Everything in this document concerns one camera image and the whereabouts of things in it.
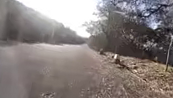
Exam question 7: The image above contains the wood of bare trees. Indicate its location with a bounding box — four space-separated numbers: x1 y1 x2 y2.
79 0 173 69

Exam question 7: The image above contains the roadside marker stone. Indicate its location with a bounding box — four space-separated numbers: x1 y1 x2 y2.
98 47 106 55
111 53 122 66

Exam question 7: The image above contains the dry leaf-strewn verge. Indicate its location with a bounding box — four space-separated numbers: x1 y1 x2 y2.
80 46 173 98

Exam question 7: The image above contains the hazy wood beside road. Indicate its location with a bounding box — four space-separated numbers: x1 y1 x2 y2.
0 0 94 65

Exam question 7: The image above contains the thin pale tree trunk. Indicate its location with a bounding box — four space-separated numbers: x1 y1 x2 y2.
161 4 173 73

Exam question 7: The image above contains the grey asphalt road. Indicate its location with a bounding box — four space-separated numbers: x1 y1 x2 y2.
0 29 110 98

